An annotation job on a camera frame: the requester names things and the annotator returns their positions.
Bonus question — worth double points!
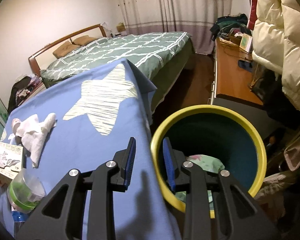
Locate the floral paper box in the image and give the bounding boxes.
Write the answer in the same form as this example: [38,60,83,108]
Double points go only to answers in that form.
[0,142,23,184]

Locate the wooden bed headboard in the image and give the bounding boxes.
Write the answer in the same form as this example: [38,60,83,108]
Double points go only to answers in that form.
[28,24,107,76]

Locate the green plaid bed quilt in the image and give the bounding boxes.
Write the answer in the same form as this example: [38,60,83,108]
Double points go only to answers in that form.
[40,31,194,86]

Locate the clear jar green lid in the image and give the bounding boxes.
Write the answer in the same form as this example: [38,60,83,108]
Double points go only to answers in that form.
[7,168,46,213]

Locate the pile of clothes on desk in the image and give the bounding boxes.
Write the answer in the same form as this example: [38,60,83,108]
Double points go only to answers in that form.
[210,14,252,41]

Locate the striped pink white curtain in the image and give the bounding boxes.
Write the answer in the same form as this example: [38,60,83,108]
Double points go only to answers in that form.
[111,0,252,55]

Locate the brown pillow left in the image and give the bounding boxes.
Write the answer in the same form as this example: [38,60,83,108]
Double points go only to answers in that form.
[52,41,80,59]

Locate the brown pillow right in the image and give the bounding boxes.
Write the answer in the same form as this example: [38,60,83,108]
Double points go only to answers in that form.
[72,35,97,46]

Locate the yellow rimmed trash bin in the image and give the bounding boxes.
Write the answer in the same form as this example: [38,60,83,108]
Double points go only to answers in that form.
[150,105,267,212]

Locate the white bedside cabinet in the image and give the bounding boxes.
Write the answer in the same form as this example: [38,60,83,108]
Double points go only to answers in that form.
[16,82,46,107]

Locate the dark clothes on cabinet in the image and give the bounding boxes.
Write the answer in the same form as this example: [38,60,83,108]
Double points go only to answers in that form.
[7,75,42,114]

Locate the green plastic wrapper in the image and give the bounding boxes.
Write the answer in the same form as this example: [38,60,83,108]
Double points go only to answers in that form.
[175,154,225,210]

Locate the orange wooden desk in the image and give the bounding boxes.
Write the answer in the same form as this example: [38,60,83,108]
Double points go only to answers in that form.
[208,38,263,109]

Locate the white tissue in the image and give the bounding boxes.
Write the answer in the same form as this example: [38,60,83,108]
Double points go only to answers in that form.
[12,113,56,168]

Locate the cream puffer jacket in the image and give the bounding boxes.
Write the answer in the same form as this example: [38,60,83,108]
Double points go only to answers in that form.
[252,0,300,111]

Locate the brown pillow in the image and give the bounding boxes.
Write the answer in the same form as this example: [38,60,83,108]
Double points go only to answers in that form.
[72,35,97,46]
[52,41,80,59]

